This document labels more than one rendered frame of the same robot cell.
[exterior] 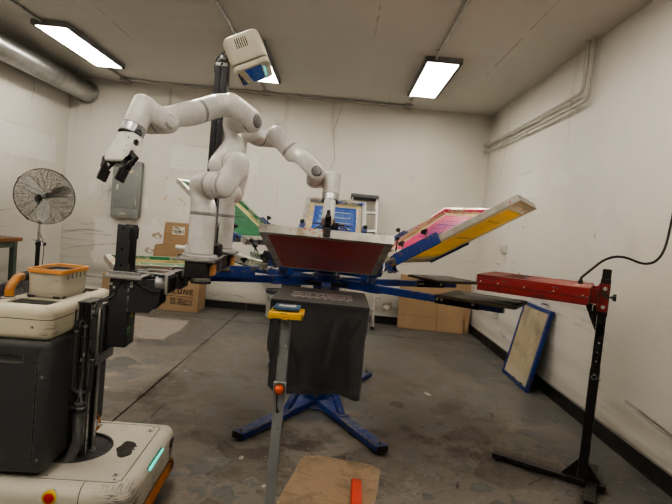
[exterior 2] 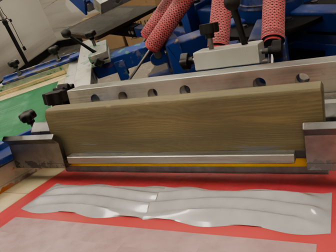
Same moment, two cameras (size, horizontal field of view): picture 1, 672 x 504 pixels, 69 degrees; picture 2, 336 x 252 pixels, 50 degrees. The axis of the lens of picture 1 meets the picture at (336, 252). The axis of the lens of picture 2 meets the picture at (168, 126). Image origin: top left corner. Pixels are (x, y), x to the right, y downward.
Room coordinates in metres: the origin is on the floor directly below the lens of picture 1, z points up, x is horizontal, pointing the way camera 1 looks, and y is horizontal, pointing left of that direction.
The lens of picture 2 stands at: (2.35, -0.15, 1.37)
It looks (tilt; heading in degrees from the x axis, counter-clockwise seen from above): 30 degrees down; 30
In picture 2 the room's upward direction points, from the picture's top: 19 degrees counter-clockwise
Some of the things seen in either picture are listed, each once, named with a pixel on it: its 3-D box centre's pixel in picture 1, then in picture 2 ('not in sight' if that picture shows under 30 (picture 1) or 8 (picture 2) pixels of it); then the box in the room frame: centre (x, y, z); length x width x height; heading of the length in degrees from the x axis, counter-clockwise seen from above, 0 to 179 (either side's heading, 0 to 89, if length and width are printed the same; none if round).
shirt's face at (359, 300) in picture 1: (322, 296); not in sight; (2.40, 0.05, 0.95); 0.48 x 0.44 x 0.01; 0
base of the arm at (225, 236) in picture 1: (219, 233); not in sight; (2.24, 0.54, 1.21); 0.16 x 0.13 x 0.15; 93
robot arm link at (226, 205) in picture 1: (226, 199); not in sight; (2.25, 0.52, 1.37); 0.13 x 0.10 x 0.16; 171
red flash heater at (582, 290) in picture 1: (539, 287); not in sight; (2.81, -1.18, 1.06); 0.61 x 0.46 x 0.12; 60
